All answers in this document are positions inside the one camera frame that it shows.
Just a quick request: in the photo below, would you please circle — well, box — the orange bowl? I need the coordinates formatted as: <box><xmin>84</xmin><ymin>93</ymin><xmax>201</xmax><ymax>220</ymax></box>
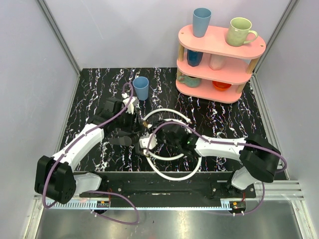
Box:
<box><xmin>212</xmin><ymin>81</ymin><xmax>232</xmax><ymax>92</ymax></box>

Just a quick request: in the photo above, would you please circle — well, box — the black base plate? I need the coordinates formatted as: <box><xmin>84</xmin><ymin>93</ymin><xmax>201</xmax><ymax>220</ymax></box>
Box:
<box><xmin>80</xmin><ymin>172</ymin><xmax>257</xmax><ymax>199</ymax></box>

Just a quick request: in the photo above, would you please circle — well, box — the black spray gun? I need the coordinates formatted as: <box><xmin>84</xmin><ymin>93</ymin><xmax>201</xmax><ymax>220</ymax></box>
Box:
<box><xmin>108</xmin><ymin>119</ymin><xmax>148</xmax><ymax>155</ymax></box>

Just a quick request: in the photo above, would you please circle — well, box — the pink faceted cup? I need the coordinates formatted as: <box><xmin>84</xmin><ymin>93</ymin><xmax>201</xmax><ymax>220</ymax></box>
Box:
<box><xmin>209</xmin><ymin>54</ymin><xmax>226</xmax><ymax>70</ymax></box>

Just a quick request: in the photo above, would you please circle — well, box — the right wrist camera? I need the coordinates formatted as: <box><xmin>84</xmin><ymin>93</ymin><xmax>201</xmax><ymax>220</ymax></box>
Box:
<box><xmin>139</xmin><ymin>133</ymin><xmax>157</xmax><ymax>150</ymax></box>

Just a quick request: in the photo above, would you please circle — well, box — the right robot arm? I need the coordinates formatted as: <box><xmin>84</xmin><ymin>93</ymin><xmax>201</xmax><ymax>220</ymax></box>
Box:
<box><xmin>154</xmin><ymin>121</ymin><xmax>281</xmax><ymax>198</ymax></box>

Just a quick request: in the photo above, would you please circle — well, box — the green mug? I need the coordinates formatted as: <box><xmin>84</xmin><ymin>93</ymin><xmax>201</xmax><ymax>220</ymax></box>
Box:
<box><xmin>225</xmin><ymin>17</ymin><xmax>259</xmax><ymax>47</ymax></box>

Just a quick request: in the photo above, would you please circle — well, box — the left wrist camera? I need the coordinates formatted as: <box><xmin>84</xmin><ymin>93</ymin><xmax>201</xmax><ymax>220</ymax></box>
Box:
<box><xmin>122</xmin><ymin>93</ymin><xmax>139</xmax><ymax>115</ymax></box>

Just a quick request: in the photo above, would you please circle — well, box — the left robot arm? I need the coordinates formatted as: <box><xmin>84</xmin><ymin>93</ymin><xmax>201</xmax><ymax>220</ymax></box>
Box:
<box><xmin>34</xmin><ymin>96</ymin><xmax>141</xmax><ymax>204</ymax></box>

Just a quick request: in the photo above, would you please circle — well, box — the purple cable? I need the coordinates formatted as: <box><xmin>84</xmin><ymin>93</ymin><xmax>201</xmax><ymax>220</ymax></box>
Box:
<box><xmin>145</xmin><ymin>123</ymin><xmax>288</xmax><ymax>216</ymax></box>
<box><xmin>41</xmin><ymin>82</ymin><xmax>140</xmax><ymax>225</ymax></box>

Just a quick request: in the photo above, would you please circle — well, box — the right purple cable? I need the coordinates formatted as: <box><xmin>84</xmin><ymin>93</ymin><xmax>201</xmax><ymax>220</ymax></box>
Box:
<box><xmin>145</xmin><ymin>123</ymin><xmax>288</xmax><ymax>216</ymax></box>

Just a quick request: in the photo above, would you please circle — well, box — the pink three-tier shelf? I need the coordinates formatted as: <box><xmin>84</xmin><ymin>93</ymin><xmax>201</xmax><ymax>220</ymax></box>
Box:
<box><xmin>176</xmin><ymin>25</ymin><xmax>266</xmax><ymax>104</ymax></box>

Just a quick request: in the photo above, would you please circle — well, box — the dark blue cup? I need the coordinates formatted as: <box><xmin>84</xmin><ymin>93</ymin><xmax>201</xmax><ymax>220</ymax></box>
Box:
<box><xmin>187</xmin><ymin>49</ymin><xmax>203</xmax><ymax>67</ymax></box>

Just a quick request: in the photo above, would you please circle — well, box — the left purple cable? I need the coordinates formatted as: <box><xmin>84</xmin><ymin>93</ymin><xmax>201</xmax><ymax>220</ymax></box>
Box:
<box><xmin>41</xmin><ymin>82</ymin><xmax>140</xmax><ymax>225</ymax></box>

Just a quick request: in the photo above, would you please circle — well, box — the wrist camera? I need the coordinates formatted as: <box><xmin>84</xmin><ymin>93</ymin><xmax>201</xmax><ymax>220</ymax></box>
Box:
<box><xmin>122</xmin><ymin>93</ymin><xmax>139</xmax><ymax>115</ymax></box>
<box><xmin>139</xmin><ymin>133</ymin><xmax>157</xmax><ymax>150</ymax></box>

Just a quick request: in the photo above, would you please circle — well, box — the blue cup on mat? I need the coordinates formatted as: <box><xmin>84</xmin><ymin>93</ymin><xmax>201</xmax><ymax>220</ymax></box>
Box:
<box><xmin>133</xmin><ymin>77</ymin><xmax>149</xmax><ymax>101</ymax></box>

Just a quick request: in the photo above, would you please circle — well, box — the white flexible hose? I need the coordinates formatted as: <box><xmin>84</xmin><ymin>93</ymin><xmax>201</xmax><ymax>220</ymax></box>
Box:
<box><xmin>143</xmin><ymin>108</ymin><xmax>202</xmax><ymax>181</ymax></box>

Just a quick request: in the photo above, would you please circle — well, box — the teal ceramic mug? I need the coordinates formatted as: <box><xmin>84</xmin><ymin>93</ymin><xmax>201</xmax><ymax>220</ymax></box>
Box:
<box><xmin>177</xmin><ymin>75</ymin><xmax>201</xmax><ymax>88</ymax></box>

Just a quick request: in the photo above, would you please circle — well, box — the blue cup on shelf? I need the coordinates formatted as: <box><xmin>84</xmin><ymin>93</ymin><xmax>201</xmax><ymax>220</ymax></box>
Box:
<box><xmin>192</xmin><ymin>7</ymin><xmax>211</xmax><ymax>38</ymax></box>

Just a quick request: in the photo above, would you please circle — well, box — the black marble mat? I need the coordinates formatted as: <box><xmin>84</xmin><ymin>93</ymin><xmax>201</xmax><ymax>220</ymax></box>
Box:
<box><xmin>58</xmin><ymin>68</ymin><xmax>267</xmax><ymax>172</ymax></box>

